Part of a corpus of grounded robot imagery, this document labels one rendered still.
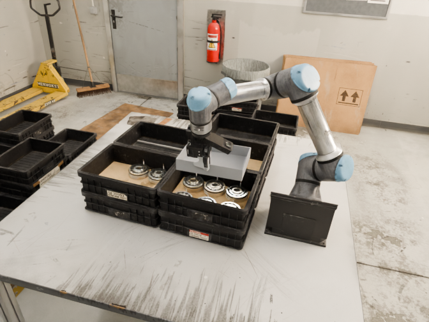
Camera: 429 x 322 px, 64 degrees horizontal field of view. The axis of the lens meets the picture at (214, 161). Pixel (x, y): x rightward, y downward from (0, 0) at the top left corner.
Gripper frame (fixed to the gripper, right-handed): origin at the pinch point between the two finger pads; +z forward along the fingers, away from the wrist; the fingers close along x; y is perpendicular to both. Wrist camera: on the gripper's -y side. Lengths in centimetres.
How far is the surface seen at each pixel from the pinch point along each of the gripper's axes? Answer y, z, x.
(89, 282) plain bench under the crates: 39, 28, 42
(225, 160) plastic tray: -4.8, 6.8, -11.1
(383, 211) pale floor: -125, 143, -102
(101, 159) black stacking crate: 59, 24, -17
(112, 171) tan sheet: 54, 31, -15
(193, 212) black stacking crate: 5.6, 21.6, 7.4
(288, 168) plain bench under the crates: -36, 57, -57
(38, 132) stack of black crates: 160, 83, -84
